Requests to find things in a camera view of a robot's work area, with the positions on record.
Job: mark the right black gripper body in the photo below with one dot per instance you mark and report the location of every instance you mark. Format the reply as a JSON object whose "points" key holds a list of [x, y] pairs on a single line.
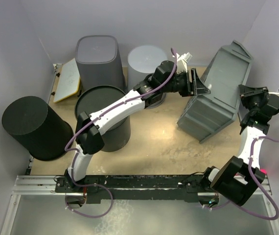
{"points": [[249, 102]]}

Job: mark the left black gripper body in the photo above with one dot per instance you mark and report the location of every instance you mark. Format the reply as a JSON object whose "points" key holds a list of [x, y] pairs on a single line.
{"points": [[182, 84]]}

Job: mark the grey plastic crate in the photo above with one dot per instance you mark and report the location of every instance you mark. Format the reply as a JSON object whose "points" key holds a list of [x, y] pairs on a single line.
{"points": [[206, 115]]}

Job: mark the smooth lavender round bin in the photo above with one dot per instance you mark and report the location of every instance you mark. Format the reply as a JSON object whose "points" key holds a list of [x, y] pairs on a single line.
{"points": [[143, 61]]}

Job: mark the dark blue round bin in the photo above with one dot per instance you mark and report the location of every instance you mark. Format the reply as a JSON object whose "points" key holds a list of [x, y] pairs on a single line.
{"points": [[115, 137]]}

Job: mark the grey slotted square bin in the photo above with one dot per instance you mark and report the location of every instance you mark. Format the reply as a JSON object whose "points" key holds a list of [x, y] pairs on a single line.
{"points": [[99, 62]]}

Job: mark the black round bin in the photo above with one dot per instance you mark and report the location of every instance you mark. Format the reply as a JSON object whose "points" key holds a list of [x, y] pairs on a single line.
{"points": [[37, 127]]}

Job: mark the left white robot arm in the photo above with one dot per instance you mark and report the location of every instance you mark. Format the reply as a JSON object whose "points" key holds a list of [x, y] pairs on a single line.
{"points": [[167, 78]]}

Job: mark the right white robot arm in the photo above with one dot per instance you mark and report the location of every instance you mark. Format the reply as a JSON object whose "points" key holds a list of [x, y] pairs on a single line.
{"points": [[235, 179]]}

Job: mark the pink tape marker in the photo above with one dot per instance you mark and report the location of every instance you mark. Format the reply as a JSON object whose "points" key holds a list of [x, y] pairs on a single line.
{"points": [[263, 170]]}

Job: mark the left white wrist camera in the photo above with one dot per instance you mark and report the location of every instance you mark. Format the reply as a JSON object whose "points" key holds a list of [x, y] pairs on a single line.
{"points": [[182, 61]]}

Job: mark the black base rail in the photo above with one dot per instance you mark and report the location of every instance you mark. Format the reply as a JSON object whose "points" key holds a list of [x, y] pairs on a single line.
{"points": [[188, 188]]}

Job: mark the small whiteboard wooden frame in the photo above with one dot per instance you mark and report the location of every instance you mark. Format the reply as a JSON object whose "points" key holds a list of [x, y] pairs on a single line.
{"points": [[69, 81]]}

